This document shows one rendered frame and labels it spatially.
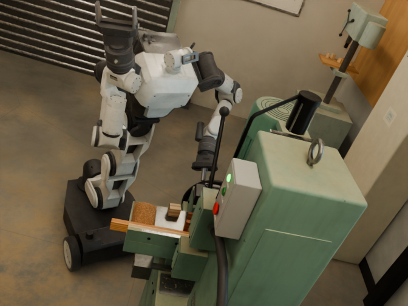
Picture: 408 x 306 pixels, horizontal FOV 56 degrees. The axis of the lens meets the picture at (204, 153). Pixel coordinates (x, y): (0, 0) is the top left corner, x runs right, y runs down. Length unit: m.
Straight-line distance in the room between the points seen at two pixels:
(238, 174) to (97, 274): 1.71
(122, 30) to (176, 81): 0.47
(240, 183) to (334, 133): 2.87
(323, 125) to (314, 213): 2.76
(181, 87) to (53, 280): 1.35
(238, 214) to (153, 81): 0.84
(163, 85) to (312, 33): 2.86
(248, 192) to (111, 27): 0.67
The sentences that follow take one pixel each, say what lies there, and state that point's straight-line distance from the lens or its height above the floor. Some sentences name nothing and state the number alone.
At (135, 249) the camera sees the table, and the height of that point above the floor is 0.86.
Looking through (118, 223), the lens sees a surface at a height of 0.94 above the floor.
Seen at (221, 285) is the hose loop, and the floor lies 1.28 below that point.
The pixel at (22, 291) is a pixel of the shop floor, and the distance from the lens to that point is 2.37.
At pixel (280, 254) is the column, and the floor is 1.33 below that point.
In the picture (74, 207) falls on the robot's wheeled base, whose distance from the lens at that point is 2.55.
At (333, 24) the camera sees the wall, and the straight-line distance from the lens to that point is 4.28.
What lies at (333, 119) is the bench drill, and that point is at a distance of 3.57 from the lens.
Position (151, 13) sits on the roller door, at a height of 0.86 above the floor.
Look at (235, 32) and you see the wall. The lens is 4.17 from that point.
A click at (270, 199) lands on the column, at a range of 0.80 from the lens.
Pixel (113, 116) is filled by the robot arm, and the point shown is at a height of 1.25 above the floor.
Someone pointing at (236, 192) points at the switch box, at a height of 1.46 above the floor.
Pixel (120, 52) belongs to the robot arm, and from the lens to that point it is 1.25.
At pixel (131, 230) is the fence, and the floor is 0.95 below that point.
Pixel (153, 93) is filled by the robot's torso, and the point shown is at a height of 1.25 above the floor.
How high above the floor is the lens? 1.94
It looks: 32 degrees down
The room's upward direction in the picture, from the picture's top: 19 degrees clockwise
